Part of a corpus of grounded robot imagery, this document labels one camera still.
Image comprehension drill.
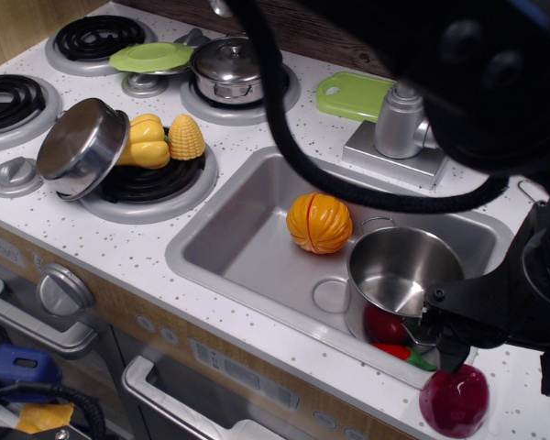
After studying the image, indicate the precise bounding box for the tipped steel bowl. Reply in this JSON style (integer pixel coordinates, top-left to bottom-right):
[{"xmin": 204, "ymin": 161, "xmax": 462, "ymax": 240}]
[{"xmin": 36, "ymin": 98, "xmax": 129, "ymax": 201}]

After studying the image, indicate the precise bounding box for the orange toy pumpkin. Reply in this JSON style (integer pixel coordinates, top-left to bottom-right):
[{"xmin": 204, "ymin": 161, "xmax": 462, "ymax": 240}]
[{"xmin": 286, "ymin": 192, "xmax": 353, "ymax": 255}]

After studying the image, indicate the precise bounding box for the black burner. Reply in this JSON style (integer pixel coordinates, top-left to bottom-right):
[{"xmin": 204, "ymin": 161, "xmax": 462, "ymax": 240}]
[
  {"xmin": 80, "ymin": 147, "xmax": 218, "ymax": 225},
  {"xmin": 45, "ymin": 15, "xmax": 157, "ymax": 77},
  {"xmin": 0, "ymin": 74, "xmax": 62, "ymax": 151}
]

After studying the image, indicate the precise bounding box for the back right burner ring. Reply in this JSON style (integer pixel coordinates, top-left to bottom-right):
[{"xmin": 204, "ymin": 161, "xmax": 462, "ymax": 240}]
[{"xmin": 179, "ymin": 63, "xmax": 302, "ymax": 126}]

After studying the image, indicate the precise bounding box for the purple toy sweet potato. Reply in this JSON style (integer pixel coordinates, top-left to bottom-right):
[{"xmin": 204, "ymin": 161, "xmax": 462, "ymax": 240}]
[{"xmin": 418, "ymin": 364, "xmax": 490, "ymax": 439}]

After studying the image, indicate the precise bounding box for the green plastic plate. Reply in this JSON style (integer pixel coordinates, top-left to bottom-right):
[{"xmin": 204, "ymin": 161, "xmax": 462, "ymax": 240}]
[{"xmin": 109, "ymin": 42, "xmax": 194, "ymax": 73}]

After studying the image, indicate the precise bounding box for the silver toy faucet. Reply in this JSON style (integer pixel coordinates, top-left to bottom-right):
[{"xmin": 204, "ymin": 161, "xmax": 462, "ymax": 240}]
[{"xmin": 342, "ymin": 82, "xmax": 446, "ymax": 189}]

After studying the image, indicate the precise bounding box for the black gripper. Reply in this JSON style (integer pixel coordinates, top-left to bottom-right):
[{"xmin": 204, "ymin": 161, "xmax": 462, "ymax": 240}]
[{"xmin": 422, "ymin": 203, "xmax": 550, "ymax": 397}]

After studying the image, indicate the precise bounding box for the black front right burner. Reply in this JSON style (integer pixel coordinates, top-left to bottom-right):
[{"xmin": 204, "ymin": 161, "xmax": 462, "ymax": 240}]
[{"xmin": 80, "ymin": 147, "xmax": 218, "ymax": 225}]

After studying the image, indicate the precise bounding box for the black back left burner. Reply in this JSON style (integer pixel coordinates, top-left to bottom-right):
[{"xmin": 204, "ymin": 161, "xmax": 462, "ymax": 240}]
[{"xmin": 45, "ymin": 15, "xmax": 157, "ymax": 77}]

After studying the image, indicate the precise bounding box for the steel pot in sink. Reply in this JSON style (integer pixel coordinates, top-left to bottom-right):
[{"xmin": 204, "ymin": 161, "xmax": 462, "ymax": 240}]
[{"xmin": 344, "ymin": 216, "xmax": 464, "ymax": 354}]

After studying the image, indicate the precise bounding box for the yellow toy corn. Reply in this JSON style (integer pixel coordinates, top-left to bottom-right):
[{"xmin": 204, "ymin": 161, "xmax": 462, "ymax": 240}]
[{"xmin": 168, "ymin": 114, "xmax": 205, "ymax": 160}]

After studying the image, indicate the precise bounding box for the silver centre stove knob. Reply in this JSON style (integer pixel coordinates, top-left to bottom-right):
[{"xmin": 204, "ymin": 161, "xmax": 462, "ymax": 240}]
[{"xmin": 121, "ymin": 72, "xmax": 169, "ymax": 98}]

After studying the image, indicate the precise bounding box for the silver stove knob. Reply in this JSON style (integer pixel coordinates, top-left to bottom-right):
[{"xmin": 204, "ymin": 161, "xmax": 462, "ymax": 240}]
[
  {"xmin": 0, "ymin": 157, "xmax": 43, "ymax": 198},
  {"xmin": 121, "ymin": 72, "xmax": 169, "ymax": 98}
]

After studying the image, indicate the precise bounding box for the silver left drawer handle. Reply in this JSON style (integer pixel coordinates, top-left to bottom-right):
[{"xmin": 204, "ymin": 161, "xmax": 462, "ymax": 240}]
[{"xmin": 0, "ymin": 279, "xmax": 99, "ymax": 360}]

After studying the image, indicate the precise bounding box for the black front left burner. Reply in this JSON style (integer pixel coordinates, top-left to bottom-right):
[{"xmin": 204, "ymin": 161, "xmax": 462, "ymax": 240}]
[{"xmin": 0, "ymin": 74, "xmax": 62, "ymax": 151}]

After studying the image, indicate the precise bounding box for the silver oven dial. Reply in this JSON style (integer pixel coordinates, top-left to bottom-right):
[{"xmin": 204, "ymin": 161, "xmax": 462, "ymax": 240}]
[{"xmin": 36, "ymin": 263, "xmax": 95, "ymax": 317}]

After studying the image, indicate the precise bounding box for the red toy chili pepper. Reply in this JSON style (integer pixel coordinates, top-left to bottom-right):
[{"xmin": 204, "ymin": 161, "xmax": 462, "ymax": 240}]
[{"xmin": 371, "ymin": 343, "xmax": 435, "ymax": 371}]

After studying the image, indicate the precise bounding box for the lidded steel pot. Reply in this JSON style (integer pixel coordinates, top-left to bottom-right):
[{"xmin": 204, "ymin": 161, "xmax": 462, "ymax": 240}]
[{"xmin": 190, "ymin": 35, "xmax": 264, "ymax": 105}]

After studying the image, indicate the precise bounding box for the silver sink basin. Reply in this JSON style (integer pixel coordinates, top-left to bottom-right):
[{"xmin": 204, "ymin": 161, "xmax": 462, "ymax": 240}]
[{"xmin": 165, "ymin": 148, "xmax": 513, "ymax": 390}]

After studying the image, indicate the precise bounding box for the black floor cable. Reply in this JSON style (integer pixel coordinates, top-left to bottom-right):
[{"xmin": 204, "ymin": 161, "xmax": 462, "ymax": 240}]
[{"xmin": 0, "ymin": 383, "xmax": 107, "ymax": 440}]

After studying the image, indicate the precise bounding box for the yellow toy bell pepper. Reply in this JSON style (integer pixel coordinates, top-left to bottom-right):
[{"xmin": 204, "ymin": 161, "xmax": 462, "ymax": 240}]
[{"xmin": 116, "ymin": 114, "xmax": 171, "ymax": 170}]

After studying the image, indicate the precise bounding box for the silver oven door handle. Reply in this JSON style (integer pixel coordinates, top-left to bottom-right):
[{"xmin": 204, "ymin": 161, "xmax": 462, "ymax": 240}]
[{"xmin": 122, "ymin": 355, "xmax": 281, "ymax": 440}]

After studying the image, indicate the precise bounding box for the green cutting board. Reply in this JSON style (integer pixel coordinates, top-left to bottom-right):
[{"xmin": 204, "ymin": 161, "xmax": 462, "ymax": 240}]
[{"xmin": 316, "ymin": 71, "xmax": 395, "ymax": 123}]

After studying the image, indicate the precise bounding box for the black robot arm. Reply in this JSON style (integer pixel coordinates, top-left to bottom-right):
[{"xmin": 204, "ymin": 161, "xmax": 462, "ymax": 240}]
[{"xmin": 228, "ymin": 1, "xmax": 550, "ymax": 396}]

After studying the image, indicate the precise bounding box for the black braided cable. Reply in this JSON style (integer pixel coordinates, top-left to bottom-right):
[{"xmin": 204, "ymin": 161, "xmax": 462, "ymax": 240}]
[{"xmin": 237, "ymin": 0, "xmax": 508, "ymax": 215}]

